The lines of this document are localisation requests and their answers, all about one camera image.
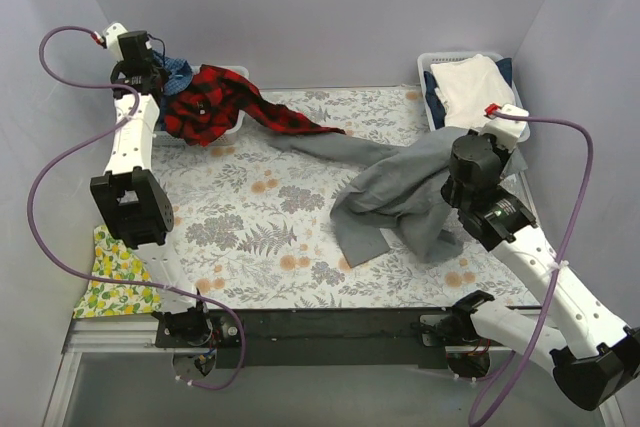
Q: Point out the lemon print cloth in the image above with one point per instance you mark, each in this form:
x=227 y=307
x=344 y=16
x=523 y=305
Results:
x=114 y=260

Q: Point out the grey long sleeve shirt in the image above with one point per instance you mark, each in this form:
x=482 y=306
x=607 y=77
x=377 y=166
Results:
x=398 y=189

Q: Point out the floral patterned table mat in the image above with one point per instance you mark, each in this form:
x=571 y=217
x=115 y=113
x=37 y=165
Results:
x=252 y=230

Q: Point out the white folded shirt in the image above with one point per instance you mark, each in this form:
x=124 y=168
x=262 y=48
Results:
x=466 y=88

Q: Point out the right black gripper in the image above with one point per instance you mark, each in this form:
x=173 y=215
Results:
x=451 y=192

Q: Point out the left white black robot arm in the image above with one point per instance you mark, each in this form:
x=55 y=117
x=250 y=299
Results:
x=130 y=199

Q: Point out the blue checked shirt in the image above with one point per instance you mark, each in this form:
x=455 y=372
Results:
x=179 y=73

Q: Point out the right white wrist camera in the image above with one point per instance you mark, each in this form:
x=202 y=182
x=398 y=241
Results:
x=507 y=124

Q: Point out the red black plaid shirt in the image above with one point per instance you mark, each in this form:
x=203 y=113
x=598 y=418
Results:
x=211 y=105

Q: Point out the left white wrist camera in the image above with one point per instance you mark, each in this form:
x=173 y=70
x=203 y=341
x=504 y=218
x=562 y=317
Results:
x=108 y=39

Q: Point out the aluminium frame rail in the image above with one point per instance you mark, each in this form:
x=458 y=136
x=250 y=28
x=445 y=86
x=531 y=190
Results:
x=125 y=335

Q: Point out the dark blue folded garment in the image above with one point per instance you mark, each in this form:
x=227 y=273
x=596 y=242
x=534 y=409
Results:
x=434 y=105

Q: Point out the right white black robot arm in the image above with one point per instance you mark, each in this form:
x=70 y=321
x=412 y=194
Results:
x=590 y=352

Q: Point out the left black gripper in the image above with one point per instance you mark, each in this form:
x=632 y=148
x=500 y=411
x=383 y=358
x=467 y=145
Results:
x=157 y=77

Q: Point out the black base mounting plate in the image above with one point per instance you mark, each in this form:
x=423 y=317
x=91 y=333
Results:
x=423 y=337

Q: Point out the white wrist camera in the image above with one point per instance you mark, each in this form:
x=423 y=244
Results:
x=507 y=124
x=108 y=39

